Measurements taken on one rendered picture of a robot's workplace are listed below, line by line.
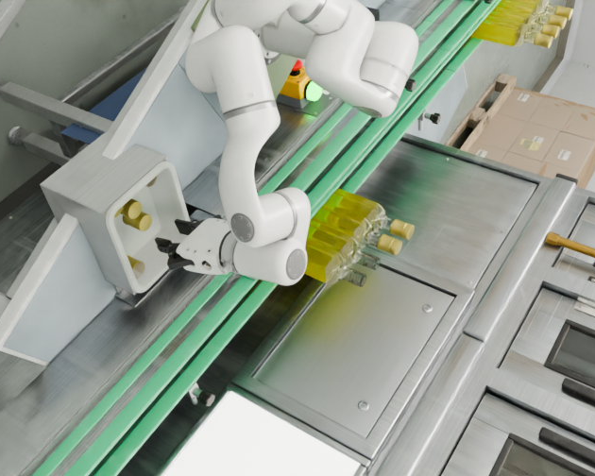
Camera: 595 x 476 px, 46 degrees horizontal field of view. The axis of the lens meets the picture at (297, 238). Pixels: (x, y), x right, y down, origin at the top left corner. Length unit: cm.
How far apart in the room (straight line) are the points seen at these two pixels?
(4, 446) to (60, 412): 10
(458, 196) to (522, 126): 393
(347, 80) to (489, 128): 453
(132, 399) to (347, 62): 71
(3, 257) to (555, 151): 439
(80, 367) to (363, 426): 55
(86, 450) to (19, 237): 85
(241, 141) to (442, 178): 97
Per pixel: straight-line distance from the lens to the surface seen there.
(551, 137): 572
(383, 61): 131
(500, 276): 168
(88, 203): 126
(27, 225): 204
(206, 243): 121
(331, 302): 161
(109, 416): 134
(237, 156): 105
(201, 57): 113
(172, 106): 141
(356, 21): 126
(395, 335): 155
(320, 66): 124
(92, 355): 140
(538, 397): 153
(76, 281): 138
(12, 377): 172
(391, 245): 152
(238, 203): 105
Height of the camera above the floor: 164
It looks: 26 degrees down
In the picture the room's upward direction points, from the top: 113 degrees clockwise
